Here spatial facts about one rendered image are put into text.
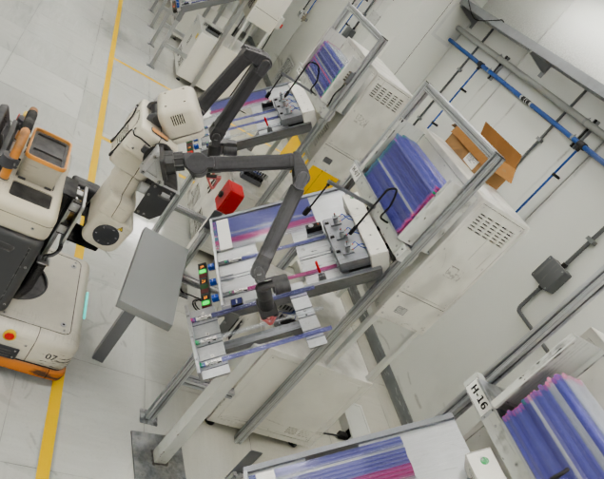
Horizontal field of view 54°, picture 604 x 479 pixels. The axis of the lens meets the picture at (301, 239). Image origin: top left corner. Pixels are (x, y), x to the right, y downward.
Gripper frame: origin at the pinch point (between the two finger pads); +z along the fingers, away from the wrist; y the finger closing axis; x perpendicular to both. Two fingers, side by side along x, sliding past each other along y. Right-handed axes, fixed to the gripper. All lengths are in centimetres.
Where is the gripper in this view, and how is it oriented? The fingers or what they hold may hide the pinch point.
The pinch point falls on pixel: (270, 321)
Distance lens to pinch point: 229.0
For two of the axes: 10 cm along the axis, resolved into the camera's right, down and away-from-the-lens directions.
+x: -9.5, 2.6, -1.5
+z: 1.0, 7.4, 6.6
